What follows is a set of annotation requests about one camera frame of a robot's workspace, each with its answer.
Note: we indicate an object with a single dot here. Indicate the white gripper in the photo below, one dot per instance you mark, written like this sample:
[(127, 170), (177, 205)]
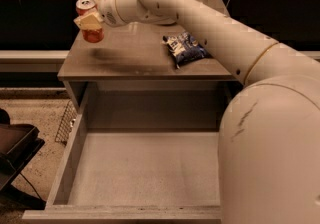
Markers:
[(107, 8)]

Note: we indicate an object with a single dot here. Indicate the red coke can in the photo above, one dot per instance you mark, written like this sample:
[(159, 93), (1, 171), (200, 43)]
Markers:
[(91, 34)]

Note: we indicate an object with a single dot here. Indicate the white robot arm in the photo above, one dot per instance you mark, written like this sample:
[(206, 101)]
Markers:
[(269, 135)]

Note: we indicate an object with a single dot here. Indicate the grey cabinet counter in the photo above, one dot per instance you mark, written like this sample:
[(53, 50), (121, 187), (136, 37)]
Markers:
[(131, 70)]

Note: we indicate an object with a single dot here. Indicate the open grey top drawer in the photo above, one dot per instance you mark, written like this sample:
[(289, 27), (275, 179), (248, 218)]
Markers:
[(140, 157)]

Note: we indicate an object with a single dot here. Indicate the blue chip bag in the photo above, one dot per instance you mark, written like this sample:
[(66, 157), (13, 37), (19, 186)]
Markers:
[(184, 48)]

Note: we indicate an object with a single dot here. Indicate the black tray stand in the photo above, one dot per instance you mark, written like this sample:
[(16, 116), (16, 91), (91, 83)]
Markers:
[(19, 143)]

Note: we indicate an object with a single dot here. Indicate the wire mesh basket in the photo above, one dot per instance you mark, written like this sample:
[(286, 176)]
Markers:
[(66, 124)]

